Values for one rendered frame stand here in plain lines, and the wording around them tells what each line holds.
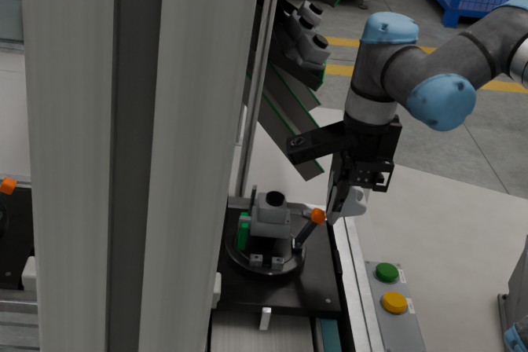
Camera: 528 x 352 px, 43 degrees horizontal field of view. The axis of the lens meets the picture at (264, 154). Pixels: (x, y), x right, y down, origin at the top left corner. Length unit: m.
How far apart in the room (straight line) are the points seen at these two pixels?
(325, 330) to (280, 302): 0.08
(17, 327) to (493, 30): 0.79
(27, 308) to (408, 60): 0.65
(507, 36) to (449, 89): 0.11
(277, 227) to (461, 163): 2.52
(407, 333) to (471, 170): 2.45
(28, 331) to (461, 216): 0.96
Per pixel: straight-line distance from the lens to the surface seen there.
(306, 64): 1.20
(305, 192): 1.51
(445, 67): 0.88
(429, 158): 3.50
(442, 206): 1.60
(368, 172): 1.04
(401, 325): 1.12
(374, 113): 0.97
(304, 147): 1.01
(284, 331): 1.11
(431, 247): 1.46
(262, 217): 1.08
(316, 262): 1.16
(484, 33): 0.91
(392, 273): 1.19
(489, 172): 3.55
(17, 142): 1.60
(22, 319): 1.07
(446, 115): 0.87
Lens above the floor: 1.73
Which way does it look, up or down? 33 degrees down
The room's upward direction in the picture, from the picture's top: 10 degrees clockwise
